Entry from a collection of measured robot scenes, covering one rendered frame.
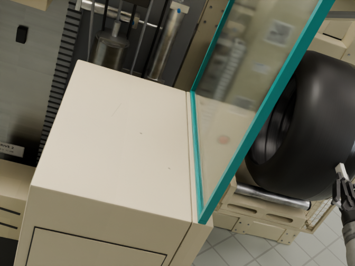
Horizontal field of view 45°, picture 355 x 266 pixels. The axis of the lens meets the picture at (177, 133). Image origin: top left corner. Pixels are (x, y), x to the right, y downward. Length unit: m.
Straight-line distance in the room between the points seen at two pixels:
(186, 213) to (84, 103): 0.41
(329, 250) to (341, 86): 1.87
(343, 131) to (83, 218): 0.91
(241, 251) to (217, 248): 0.16
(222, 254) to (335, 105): 1.48
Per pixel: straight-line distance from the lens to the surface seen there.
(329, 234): 3.37
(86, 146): 1.04
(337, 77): 1.57
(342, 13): 1.92
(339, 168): 1.53
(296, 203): 1.81
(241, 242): 2.86
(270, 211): 1.78
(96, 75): 1.30
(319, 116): 1.48
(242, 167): 2.00
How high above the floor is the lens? 1.94
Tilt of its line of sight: 34 degrees down
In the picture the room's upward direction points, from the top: 24 degrees clockwise
